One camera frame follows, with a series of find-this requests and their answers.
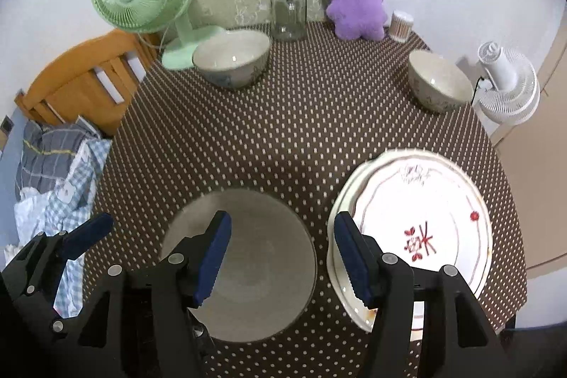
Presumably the white plate with red pattern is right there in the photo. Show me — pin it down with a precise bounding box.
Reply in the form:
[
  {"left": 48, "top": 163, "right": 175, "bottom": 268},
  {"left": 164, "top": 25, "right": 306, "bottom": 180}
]
[{"left": 352, "top": 159, "right": 493, "bottom": 317}]

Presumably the glass jar with brown lid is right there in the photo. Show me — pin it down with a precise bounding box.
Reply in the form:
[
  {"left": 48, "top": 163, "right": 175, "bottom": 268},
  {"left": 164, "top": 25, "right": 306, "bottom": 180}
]
[{"left": 268, "top": 0, "right": 307, "bottom": 41}]

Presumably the brown polka dot tablecloth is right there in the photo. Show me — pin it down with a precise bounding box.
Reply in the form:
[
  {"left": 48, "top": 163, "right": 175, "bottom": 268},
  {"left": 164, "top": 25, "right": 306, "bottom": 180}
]
[{"left": 82, "top": 21, "right": 528, "bottom": 378}]

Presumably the wooden chair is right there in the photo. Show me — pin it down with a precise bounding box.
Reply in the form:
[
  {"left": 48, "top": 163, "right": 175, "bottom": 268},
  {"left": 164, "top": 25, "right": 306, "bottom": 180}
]
[{"left": 15, "top": 28, "right": 160, "bottom": 137}]

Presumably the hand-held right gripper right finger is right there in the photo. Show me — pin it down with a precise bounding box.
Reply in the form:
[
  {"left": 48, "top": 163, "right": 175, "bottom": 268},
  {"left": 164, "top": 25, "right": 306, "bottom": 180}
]
[{"left": 333, "top": 210, "right": 501, "bottom": 378}]

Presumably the blue checked cloth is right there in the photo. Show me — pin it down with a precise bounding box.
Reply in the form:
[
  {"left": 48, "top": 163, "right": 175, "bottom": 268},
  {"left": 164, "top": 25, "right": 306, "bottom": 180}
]
[{"left": 0, "top": 136, "right": 113, "bottom": 317}]

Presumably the large yellow floral plate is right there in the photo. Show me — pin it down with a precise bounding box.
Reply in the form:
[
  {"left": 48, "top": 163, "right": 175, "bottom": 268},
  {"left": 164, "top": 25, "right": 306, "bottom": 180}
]
[{"left": 327, "top": 148, "right": 494, "bottom": 334}]

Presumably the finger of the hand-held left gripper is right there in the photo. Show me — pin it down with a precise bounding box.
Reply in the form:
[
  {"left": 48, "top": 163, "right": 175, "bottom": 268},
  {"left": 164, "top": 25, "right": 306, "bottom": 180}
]
[
  {"left": 2, "top": 213, "right": 115, "bottom": 297},
  {"left": 12, "top": 258, "right": 84, "bottom": 342}
]

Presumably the grey plaid cloth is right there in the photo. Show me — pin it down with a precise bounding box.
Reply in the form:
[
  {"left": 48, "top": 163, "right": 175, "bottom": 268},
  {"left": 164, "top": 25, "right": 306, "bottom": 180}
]
[{"left": 20, "top": 119, "right": 100, "bottom": 202}]

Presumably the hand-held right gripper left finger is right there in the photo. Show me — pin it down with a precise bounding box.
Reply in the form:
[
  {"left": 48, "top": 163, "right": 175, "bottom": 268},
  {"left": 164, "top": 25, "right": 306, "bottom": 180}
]
[{"left": 77, "top": 210, "right": 233, "bottom": 378}]

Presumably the grey-green ceramic bowl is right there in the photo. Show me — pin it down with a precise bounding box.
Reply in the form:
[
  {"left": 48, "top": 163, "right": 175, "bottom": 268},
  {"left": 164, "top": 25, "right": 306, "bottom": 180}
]
[
  {"left": 192, "top": 30, "right": 271, "bottom": 90},
  {"left": 160, "top": 188, "right": 318, "bottom": 344},
  {"left": 408, "top": 51, "right": 474, "bottom": 114}
]

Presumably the white fan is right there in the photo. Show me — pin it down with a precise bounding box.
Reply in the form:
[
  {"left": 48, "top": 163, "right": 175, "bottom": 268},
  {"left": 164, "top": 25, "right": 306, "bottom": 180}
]
[{"left": 472, "top": 41, "right": 541, "bottom": 124}]

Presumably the cotton swab container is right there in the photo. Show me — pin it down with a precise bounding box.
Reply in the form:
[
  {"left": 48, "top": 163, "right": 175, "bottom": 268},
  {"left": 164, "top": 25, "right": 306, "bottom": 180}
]
[{"left": 389, "top": 10, "right": 415, "bottom": 43}]

